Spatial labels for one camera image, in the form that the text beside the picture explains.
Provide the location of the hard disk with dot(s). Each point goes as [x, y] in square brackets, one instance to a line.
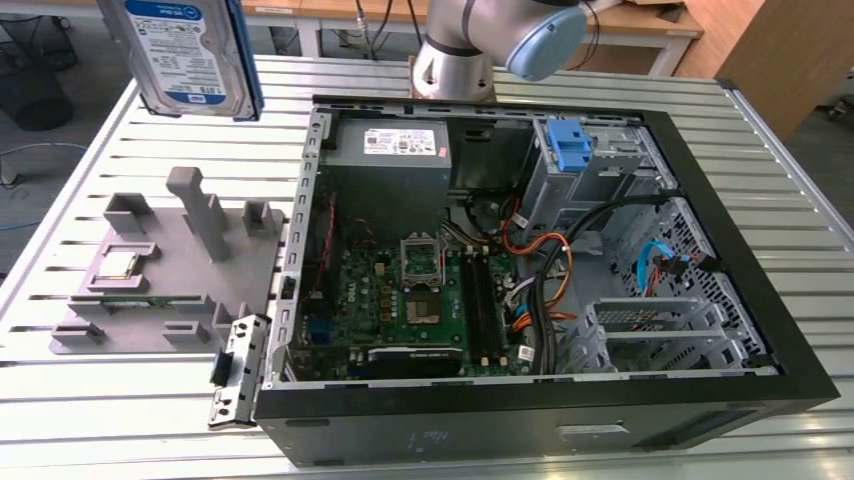
[181, 60]

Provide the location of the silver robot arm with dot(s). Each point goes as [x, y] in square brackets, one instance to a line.
[454, 75]

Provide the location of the metal disk bay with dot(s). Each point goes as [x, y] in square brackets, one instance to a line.
[661, 336]

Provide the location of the grey power supply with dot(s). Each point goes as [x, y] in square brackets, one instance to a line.
[394, 200]

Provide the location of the CPU socket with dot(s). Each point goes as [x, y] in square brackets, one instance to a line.
[426, 307]

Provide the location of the black RAM slot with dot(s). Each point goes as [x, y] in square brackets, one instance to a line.
[476, 305]
[494, 305]

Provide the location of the green motherboard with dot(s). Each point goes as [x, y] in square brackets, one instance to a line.
[394, 330]

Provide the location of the tall metal drive cage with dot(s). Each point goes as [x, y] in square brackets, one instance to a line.
[554, 195]

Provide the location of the black graphics card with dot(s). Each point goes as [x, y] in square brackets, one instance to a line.
[414, 365]

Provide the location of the blue plastic drive latch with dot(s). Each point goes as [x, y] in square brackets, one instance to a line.
[568, 145]

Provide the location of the grey parts rack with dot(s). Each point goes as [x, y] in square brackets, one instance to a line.
[194, 280]

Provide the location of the black PC case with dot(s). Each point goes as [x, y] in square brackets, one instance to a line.
[468, 430]

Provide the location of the green RAM stick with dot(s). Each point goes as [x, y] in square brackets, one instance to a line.
[141, 301]

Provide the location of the silver CPU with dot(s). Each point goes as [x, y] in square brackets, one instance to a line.
[119, 264]

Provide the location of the grey-framed desk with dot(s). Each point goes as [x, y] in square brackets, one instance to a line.
[301, 10]

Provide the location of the wooden desk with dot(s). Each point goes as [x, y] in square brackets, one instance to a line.
[668, 30]

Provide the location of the black mesh trash bin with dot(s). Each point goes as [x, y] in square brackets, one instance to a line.
[41, 100]

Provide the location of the hinged metal slot bracket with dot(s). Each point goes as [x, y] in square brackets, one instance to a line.
[243, 360]

